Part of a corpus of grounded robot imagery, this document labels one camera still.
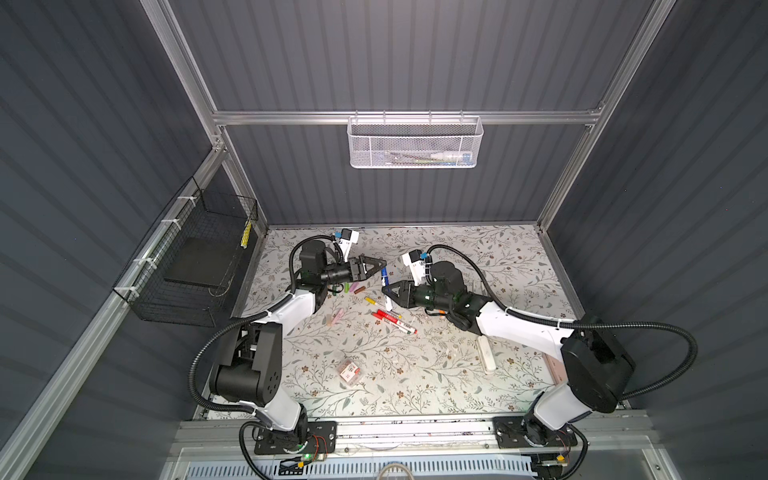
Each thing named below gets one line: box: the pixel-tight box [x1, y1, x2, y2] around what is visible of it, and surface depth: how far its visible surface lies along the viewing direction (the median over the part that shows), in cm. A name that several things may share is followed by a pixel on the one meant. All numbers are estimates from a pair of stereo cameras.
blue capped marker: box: [381, 267, 393, 312], surface depth 80 cm
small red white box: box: [338, 359, 362, 386], surface depth 84 cm
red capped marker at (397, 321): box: [376, 309, 418, 334], surface depth 95 cm
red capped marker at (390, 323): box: [371, 312, 411, 335], surface depth 96 cm
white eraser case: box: [476, 335, 496, 373], surface depth 86 cm
